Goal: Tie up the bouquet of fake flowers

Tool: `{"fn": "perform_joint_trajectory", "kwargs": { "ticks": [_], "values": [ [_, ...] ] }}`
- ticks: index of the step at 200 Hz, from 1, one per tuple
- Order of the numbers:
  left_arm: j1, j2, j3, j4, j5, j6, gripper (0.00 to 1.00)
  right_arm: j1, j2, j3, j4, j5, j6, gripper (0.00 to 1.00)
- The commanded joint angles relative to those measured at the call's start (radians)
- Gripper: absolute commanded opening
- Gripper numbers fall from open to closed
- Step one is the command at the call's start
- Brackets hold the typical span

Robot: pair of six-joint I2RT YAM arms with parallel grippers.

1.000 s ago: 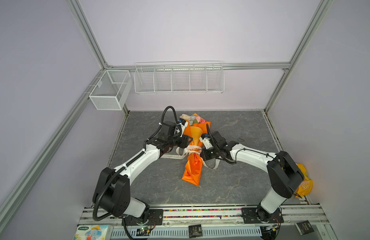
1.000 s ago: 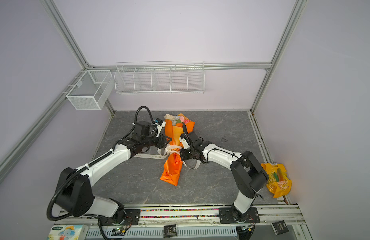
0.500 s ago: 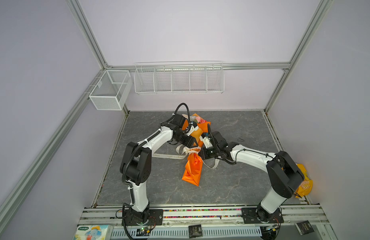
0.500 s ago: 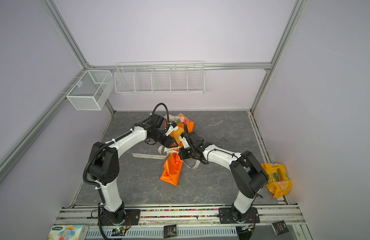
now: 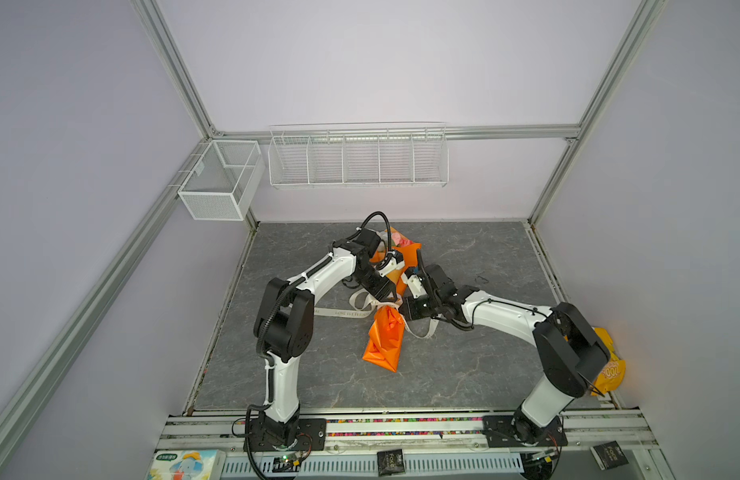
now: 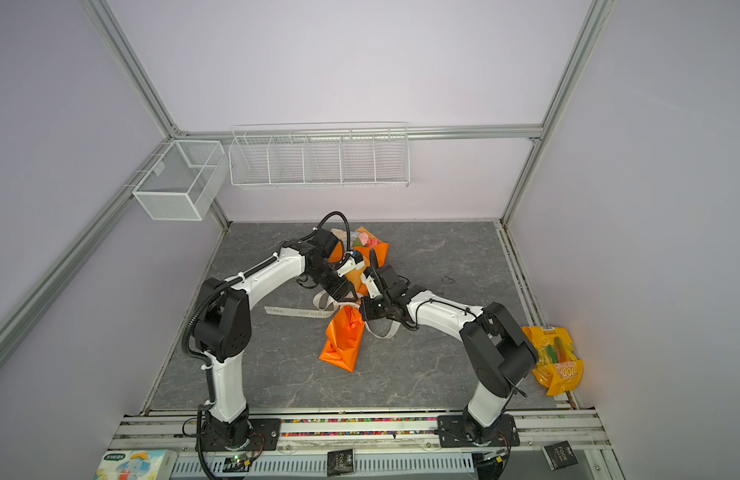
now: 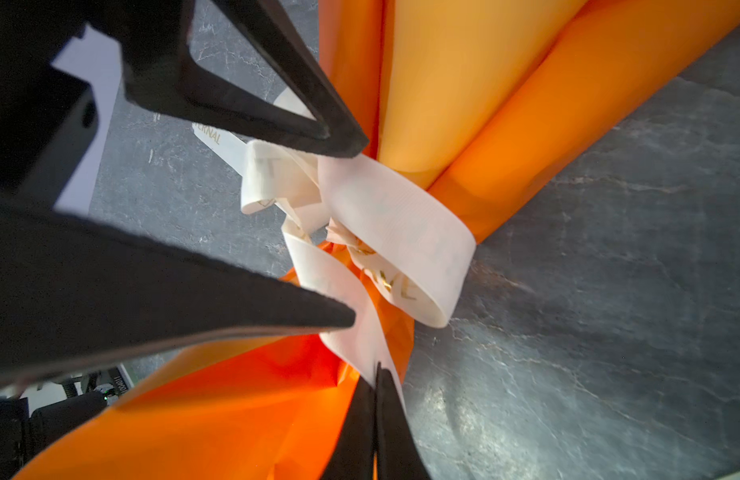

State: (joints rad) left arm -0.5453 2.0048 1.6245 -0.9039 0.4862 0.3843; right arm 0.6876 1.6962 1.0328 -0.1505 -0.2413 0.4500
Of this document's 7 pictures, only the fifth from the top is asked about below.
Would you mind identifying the red pink fake rose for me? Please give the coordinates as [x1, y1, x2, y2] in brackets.
[392, 231, 414, 248]

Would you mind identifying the white ribbon strip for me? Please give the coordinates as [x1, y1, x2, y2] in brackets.
[315, 289, 439, 340]

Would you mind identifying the orange wrapping paper sheet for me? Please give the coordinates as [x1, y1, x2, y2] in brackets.
[363, 227, 422, 372]

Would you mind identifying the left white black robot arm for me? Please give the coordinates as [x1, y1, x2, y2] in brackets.
[254, 228, 405, 425]

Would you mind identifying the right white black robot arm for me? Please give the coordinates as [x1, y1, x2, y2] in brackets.
[400, 264, 611, 444]

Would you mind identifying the black square card middle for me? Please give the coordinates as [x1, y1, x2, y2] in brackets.
[377, 449, 406, 477]

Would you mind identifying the black square card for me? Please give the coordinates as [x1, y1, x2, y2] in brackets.
[377, 449, 406, 477]
[590, 441, 629, 471]

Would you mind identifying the yellow snack bag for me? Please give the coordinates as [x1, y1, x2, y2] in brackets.
[590, 327, 626, 396]

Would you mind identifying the black square card right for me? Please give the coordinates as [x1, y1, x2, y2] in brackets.
[590, 441, 629, 471]

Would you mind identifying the tissue pack with elephant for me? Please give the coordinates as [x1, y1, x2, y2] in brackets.
[146, 450, 227, 480]

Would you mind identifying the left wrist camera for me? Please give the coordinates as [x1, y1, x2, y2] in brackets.
[377, 249, 405, 277]

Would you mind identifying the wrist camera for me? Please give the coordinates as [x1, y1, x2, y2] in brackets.
[377, 249, 405, 277]
[402, 273, 428, 298]

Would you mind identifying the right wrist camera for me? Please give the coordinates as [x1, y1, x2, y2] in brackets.
[402, 273, 428, 298]

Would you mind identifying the long white wire rack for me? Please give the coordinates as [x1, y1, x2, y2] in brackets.
[268, 122, 450, 188]

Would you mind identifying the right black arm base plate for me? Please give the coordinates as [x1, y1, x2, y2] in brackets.
[483, 415, 568, 448]

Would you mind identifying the small white wire basket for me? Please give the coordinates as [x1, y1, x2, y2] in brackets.
[179, 140, 266, 221]

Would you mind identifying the white slotted cable duct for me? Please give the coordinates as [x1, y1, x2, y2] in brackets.
[257, 452, 525, 479]

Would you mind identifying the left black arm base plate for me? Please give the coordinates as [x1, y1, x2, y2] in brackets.
[245, 415, 327, 452]

